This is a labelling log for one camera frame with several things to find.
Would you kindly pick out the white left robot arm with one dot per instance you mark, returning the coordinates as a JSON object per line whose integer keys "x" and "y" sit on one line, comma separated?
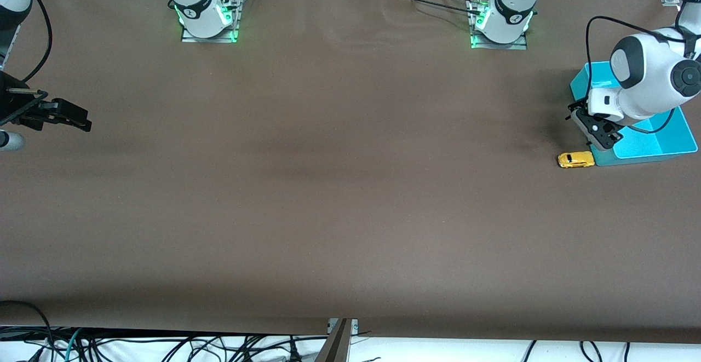
{"x": 651, "y": 77}

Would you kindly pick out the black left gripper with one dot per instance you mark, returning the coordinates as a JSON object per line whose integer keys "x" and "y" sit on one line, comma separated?
{"x": 575, "y": 105}

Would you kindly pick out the brown table cover sheet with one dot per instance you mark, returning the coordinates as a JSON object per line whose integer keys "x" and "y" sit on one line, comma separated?
{"x": 350, "y": 187}

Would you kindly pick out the silver table edge bracket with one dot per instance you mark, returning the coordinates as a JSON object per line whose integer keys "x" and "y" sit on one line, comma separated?
{"x": 355, "y": 326}

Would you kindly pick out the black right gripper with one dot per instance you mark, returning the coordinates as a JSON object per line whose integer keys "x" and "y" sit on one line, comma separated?
{"x": 12, "y": 104}

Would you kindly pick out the dark metal post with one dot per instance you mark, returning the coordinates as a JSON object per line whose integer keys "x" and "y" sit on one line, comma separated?
{"x": 335, "y": 345}

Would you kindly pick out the teal plastic tray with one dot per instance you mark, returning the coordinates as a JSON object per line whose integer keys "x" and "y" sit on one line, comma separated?
{"x": 662, "y": 137}

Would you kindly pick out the yellow toy beetle car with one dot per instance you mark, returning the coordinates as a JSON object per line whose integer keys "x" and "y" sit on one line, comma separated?
{"x": 575, "y": 159}

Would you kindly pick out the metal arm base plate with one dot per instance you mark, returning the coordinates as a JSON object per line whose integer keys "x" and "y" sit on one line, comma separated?
{"x": 515, "y": 46}
{"x": 211, "y": 39}

